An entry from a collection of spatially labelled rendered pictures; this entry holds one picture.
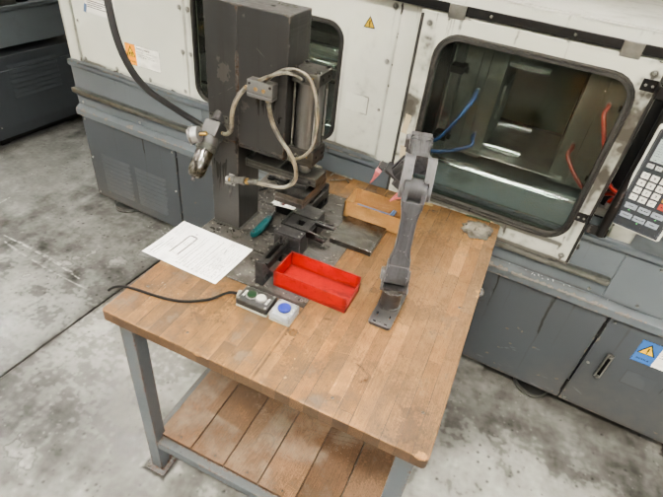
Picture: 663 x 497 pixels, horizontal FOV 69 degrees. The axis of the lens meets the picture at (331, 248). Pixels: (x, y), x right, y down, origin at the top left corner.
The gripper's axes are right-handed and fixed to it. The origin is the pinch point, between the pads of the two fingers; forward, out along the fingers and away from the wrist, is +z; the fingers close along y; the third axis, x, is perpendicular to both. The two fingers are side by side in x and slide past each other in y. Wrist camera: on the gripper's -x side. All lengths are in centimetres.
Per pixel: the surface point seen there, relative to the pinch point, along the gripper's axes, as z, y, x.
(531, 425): 45, -133, -9
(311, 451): 71, -47, 56
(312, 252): 23.0, 4.0, 23.8
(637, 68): -76, -31, -30
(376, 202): 15.1, -4.7, -14.3
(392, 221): 8.3, -11.9, -2.2
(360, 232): 15.5, -5.3, 6.3
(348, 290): 12.8, -10.8, 36.5
